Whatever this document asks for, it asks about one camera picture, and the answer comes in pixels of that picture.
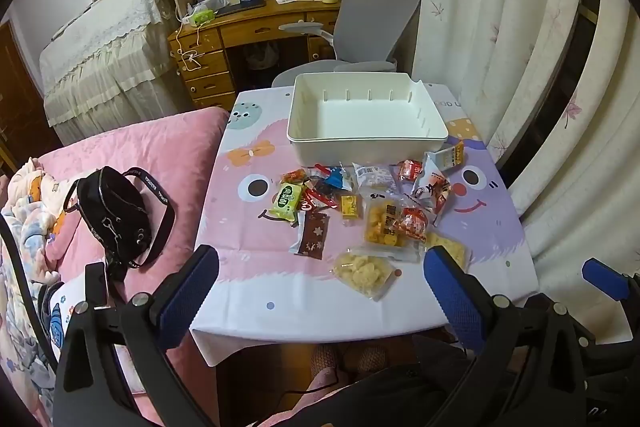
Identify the black cookie packet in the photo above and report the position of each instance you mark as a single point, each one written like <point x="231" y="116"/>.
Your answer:
<point x="319" y="185"/>

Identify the orange grey oats bar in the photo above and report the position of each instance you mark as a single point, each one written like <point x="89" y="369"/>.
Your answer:
<point x="447" y="158"/>

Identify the pale puffed snack bag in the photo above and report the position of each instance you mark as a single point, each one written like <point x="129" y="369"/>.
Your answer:
<point x="371" y="276"/>

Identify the red clear small packet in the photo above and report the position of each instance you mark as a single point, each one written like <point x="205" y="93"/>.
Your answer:
<point x="413" y="222"/>

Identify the orange fried snack bag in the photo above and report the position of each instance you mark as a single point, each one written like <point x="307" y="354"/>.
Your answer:
<point x="381" y="236"/>

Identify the orange twist snack packet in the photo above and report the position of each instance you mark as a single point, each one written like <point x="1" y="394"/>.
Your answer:
<point x="298" y="176"/>

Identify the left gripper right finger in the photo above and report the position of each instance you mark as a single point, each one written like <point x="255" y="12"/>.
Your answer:
<point x="459" y="295"/>

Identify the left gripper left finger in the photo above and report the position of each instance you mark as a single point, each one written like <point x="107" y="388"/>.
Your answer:
<point x="180" y="296"/>

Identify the small red snack packet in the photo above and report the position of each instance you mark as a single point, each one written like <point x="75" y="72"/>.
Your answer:
<point x="409" y="170"/>

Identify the blue snack packet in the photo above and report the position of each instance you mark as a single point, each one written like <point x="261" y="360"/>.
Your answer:
<point x="338" y="177"/>

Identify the cartoon printed tablecloth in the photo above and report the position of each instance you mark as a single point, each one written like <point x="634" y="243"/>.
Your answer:
<point x="265" y="293"/>

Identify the grey office chair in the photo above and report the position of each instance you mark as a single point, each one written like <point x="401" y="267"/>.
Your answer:
<point x="364" y="39"/>

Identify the white plastic storage bin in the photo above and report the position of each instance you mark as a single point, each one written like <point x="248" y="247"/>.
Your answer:
<point x="363" y="117"/>

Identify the green snack packet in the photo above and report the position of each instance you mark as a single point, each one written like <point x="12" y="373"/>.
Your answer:
<point x="285" y="203"/>

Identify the wooden desk with drawers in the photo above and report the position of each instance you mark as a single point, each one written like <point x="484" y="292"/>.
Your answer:
<point x="247" y="50"/>

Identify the yellow small snack packet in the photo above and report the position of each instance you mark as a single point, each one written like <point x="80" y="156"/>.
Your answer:
<point x="350" y="207"/>

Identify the red white cookies packet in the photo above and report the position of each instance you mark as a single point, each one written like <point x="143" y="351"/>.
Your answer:
<point x="313" y="200"/>

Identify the brown star wrapper snack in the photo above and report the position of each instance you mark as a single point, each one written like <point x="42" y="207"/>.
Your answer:
<point x="311" y="234"/>

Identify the green tissue pack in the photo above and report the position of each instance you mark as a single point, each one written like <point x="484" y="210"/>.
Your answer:
<point x="201" y="16"/>

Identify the pink bed quilt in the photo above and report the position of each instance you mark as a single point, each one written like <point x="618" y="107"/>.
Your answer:
<point x="90" y="390"/>

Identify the black shoulder bag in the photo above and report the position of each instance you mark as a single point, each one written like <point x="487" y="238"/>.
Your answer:
<point x="116" y="215"/>

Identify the large white red snack bag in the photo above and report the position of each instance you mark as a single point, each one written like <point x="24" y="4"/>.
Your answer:
<point x="430" y="191"/>

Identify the white purple bread packet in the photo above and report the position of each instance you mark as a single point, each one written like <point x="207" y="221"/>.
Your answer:
<point x="375" y="178"/>

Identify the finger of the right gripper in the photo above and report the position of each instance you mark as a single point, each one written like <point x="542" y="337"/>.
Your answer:
<point x="613" y="284"/>

